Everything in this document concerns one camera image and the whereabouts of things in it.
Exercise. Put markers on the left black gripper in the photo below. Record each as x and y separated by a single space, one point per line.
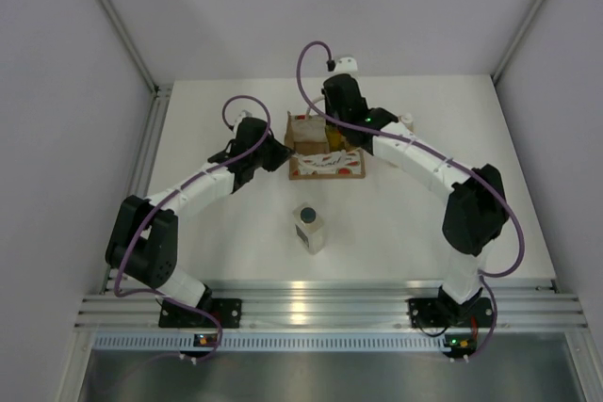
281 153

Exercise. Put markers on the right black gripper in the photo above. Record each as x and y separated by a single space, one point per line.
327 104

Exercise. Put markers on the watermelon print canvas bag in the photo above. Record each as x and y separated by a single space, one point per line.
305 134

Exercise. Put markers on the amber bottle white cap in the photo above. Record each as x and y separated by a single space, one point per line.
408 121

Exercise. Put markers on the clear bottle dark cap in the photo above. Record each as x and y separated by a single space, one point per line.
310 228

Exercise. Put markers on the yellow bottle red cap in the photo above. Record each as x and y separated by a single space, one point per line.
335 140

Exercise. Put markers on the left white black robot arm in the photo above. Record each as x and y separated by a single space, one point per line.
144 244

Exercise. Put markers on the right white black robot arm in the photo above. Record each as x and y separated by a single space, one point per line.
473 216

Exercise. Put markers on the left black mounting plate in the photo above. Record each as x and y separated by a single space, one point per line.
227 311

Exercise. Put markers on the black mounting plate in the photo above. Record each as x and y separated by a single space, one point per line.
424 312
227 311

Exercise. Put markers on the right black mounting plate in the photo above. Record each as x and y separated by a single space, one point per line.
424 312

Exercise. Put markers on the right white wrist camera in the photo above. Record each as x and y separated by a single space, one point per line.
343 64

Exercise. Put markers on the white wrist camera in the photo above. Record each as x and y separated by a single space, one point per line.
244 114
343 64

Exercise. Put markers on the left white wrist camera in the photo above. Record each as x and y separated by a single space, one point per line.
244 114

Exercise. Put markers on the right aluminium frame post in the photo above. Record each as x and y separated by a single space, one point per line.
518 37

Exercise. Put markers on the aluminium frame post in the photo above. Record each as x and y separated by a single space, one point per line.
518 37
125 39

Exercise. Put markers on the left aluminium frame post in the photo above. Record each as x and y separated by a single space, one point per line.
125 39

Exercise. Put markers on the white slotted cable duct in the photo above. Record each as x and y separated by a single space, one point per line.
278 342

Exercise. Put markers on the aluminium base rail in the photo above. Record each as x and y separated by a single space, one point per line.
341 305

